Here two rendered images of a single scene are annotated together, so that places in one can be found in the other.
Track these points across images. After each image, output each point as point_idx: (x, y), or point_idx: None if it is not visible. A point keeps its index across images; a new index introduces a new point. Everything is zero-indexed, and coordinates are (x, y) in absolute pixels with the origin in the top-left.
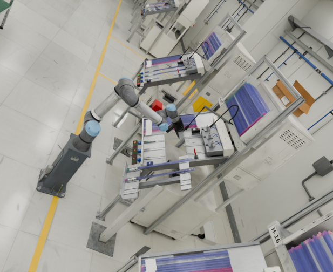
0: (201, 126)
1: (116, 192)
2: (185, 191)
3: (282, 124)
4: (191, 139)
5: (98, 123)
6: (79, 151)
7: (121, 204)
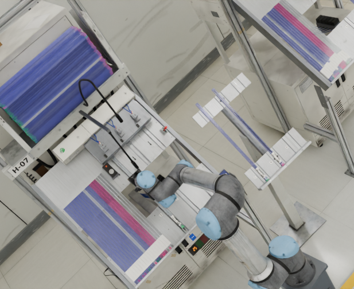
0: (85, 176)
1: (224, 286)
2: (168, 170)
3: (67, 22)
4: (128, 166)
5: (271, 248)
6: (311, 257)
7: (231, 265)
